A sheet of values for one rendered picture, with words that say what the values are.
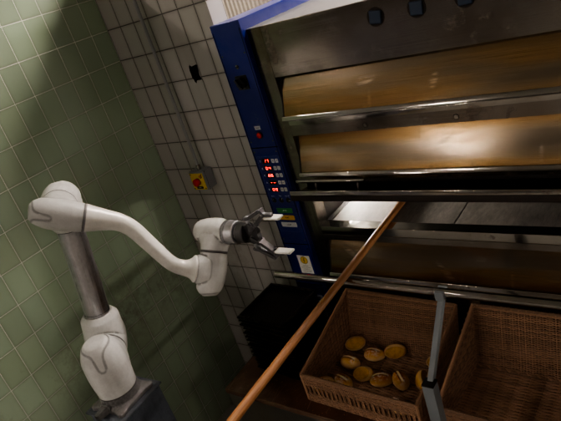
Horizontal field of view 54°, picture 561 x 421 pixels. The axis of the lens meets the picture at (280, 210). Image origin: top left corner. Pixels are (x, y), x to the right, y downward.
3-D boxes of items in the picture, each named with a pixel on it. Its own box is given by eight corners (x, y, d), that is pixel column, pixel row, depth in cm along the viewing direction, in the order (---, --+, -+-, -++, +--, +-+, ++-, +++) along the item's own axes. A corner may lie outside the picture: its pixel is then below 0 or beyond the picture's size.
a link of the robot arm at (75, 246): (92, 374, 221) (93, 345, 241) (132, 362, 224) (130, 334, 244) (28, 195, 193) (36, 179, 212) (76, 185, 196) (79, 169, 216)
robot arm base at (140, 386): (83, 418, 212) (77, 407, 210) (123, 377, 228) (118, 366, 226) (115, 427, 202) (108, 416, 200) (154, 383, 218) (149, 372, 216)
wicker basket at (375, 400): (358, 331, 277) (345, 286, 266) (469, 352, 241) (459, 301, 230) (305, 400, 245) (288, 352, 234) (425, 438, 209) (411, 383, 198)
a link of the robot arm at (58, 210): (84, 204, 187) (86, 193, 199) (26, 198, 181) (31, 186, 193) (80, 240, 190) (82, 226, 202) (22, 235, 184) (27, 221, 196)
